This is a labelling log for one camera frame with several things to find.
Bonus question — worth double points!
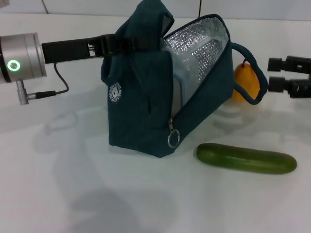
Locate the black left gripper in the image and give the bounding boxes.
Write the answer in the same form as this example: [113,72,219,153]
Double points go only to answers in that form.
[41,34,147,65]

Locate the orange pear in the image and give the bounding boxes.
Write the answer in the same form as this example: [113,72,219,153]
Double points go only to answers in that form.
[230,59,262,103]

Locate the dark blue insulated lunch bag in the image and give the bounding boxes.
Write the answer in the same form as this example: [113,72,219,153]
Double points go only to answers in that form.
[101,0,269,159]

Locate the clear plastic lunch box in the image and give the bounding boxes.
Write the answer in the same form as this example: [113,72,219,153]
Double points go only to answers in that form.
[161,40,210,113]

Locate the green cucumber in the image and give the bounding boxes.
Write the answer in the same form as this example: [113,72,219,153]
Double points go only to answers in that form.
[196,142,298,175]

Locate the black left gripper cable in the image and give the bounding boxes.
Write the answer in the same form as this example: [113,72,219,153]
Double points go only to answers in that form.
[16,62,70,106]

